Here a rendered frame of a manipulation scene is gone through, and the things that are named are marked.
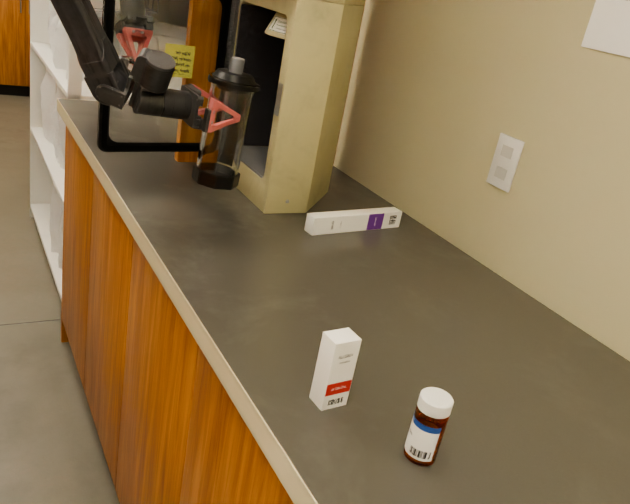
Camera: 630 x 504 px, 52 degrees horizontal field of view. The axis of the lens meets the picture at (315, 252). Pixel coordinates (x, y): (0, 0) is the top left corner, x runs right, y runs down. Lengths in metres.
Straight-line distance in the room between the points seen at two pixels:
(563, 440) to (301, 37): 0.91
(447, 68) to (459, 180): 0.27
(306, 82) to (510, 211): 0.52
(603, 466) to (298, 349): 0.44
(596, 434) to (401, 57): 1.12
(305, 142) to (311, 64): 0.17
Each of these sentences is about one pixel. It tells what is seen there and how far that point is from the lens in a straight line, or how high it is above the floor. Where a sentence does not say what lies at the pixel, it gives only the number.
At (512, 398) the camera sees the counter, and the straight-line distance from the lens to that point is 1.02.
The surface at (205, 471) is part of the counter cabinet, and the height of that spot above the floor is 0.66.
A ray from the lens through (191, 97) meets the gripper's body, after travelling 1.34.
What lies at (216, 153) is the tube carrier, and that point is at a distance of 1.37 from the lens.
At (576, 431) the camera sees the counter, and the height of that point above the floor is 0.94.
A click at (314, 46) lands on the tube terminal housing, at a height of 1.32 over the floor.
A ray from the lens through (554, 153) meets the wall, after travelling 1.38.
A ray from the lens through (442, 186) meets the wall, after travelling 1.62.
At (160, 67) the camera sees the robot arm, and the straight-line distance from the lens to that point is 1.26.
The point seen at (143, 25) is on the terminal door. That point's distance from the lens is 1.57.
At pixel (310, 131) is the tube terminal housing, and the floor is 1.14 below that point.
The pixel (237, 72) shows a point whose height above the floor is 1.25.
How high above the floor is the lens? 1.46
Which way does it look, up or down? 23 degrees down
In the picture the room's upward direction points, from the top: 11 degrees clockwise
